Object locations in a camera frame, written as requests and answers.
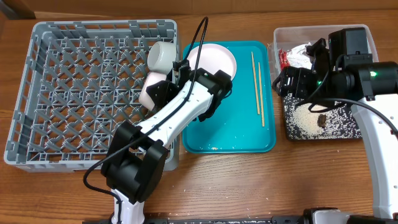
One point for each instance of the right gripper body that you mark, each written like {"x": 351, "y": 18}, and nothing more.
{"x": 304, "y": 84}

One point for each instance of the black tray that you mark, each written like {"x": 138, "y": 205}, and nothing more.
{"x": 301, "y": 124}

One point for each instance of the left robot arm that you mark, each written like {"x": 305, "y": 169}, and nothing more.
{"x": 137, "y": 155}

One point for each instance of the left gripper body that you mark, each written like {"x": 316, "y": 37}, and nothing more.
{"x": 160, "y": 92}

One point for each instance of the white tissue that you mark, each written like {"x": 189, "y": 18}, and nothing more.
{"x": 297, "y": 57}

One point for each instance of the brown food scrap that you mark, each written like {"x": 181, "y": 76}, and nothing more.
{"x": 321, "y": 122}

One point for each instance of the red snack wrapper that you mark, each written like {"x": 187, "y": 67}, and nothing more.
{"x": 283, "y": 59}

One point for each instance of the large white plate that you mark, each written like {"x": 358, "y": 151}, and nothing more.
{"x": 215, "y": 57}

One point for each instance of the wooden chopstick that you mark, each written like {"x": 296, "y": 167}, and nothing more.
{"x": 261, "y": 96}
{"x": 255, "y": 82}

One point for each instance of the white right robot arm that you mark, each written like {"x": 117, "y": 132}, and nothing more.
{"x": 345, "y": 73}

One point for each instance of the clear plastic bin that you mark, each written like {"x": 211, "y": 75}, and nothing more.
{"x": 287, "y": 38}

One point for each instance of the grey bowl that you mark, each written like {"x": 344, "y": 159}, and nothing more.
{"x": 161, "y": 57}

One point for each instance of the teal serving tray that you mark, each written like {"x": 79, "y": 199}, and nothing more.
{"x": 235, "y": 126}

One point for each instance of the grey plastic dish rack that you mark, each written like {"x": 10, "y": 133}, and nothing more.
{"x": 81, "y": 81}

